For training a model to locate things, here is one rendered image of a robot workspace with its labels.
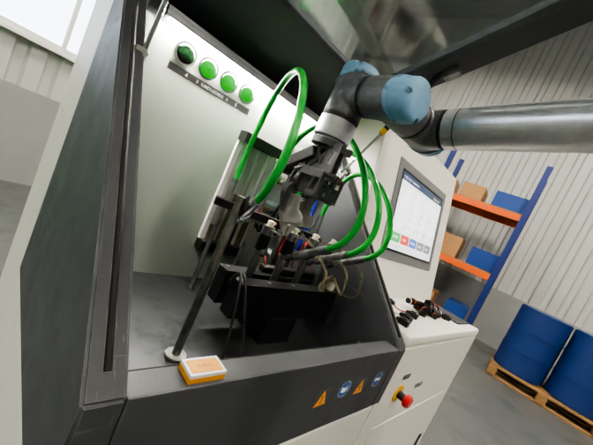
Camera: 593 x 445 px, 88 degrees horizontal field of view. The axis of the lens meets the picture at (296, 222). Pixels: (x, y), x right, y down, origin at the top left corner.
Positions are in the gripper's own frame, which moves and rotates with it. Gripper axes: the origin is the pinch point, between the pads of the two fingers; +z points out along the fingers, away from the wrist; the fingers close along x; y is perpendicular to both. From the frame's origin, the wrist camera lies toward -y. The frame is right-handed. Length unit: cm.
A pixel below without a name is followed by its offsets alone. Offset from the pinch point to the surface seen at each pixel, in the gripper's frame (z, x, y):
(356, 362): 17.6, 12.0, 21.6
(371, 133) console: -34, 35, -17
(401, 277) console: 6, 69, -2
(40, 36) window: -43, -36, -396
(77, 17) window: -79, -14, -400
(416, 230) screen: -13, 73, -6
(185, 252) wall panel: 20.9, -0.9, -32.4
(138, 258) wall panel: 24.7, -13.0, -32.4
